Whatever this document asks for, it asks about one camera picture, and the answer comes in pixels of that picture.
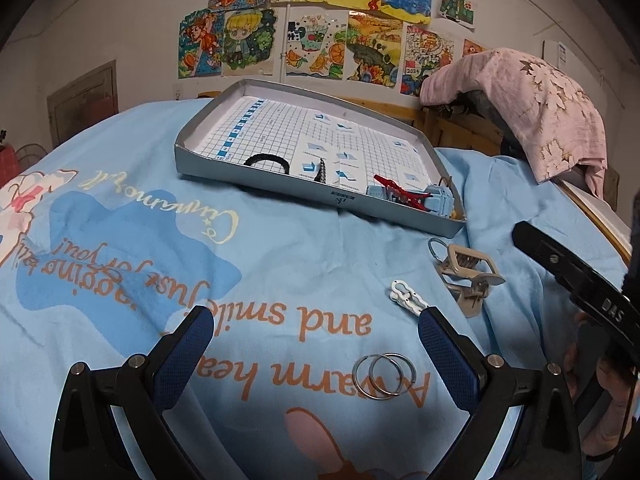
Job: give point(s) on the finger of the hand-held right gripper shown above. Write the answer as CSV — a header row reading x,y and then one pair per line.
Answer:
x,y
552,259

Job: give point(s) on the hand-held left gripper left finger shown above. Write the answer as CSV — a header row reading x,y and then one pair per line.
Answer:
x,y
182,355

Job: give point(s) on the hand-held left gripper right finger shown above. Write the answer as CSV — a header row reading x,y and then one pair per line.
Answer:
x,y
447,355

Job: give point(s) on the silver hoop earring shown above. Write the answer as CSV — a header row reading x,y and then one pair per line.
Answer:
x,y
356,377
412,372

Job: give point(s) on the red hair clip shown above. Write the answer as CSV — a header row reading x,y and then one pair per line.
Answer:
x,y
400,191

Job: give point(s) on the grey cardboard tray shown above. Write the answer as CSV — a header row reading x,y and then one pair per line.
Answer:
x,y
280,187

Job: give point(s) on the checkered silver barrette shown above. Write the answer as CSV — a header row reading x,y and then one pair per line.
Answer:
x,y
321,170

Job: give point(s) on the person's right hand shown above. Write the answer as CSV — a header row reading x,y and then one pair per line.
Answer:
x,y
617,390

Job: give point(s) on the white flat board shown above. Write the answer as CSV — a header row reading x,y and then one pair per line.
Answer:
x,y
595,207

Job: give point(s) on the beige hair claw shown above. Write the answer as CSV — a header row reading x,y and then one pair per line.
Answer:
x,y
467,270

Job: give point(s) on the light blue printed blanket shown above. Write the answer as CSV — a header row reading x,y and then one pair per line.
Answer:
x,y
150,240

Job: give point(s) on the pink floral cloth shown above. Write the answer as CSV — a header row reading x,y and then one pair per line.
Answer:
x,y
530,105

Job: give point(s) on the white air conditioner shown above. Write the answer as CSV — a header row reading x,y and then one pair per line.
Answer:
x,y
552,52

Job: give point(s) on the red checked cloth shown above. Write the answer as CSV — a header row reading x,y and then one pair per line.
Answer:
x,y
7,165

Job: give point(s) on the brown wooden door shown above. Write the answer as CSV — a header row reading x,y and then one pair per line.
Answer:
x,y
82,105

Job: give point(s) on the group of colourful wall drawings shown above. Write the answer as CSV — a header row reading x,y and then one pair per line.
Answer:
x,y
350,20

